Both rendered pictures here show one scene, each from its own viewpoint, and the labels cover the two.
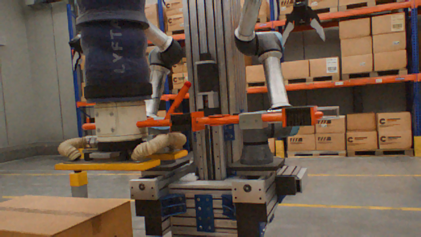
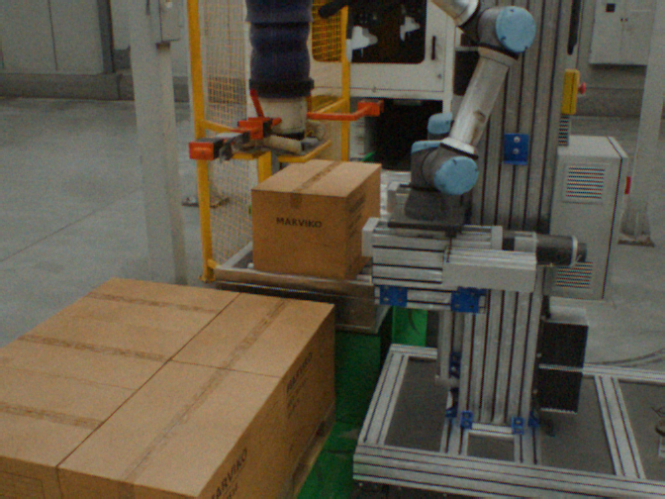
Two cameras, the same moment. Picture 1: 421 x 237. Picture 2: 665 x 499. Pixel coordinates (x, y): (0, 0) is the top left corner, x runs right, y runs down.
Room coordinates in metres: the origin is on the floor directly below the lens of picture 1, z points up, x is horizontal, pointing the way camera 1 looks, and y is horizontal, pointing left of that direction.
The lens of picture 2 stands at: (1.12, -2.28, 1.68)
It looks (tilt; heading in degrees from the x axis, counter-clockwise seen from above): 19 degrees down; 83
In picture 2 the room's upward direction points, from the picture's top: straight up
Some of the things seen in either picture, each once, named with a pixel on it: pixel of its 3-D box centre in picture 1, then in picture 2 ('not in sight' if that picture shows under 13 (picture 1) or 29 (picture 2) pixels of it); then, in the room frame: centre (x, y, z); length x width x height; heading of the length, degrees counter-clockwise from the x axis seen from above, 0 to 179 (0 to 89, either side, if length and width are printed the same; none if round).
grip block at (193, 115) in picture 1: (187, 121); (255, 128); (1.15, 0.07, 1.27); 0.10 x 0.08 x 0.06; 157
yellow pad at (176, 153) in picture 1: (140, 151); (306, 147); (1.34, 0.26, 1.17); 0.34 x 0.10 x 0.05; 67
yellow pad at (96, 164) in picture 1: (106, 160); (257, 144); (1.17, 0.34, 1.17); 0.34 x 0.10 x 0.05; 67
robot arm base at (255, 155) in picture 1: (256, 151); (428, 198); (1.68, -0.20, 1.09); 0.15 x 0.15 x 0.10
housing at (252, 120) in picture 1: (253, 120); (229, 142); (1.07, -0.13, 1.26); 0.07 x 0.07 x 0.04; 67
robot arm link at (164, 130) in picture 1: (157, 130); (444, 132); (1.85, 0.27, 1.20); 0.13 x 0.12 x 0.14; 40
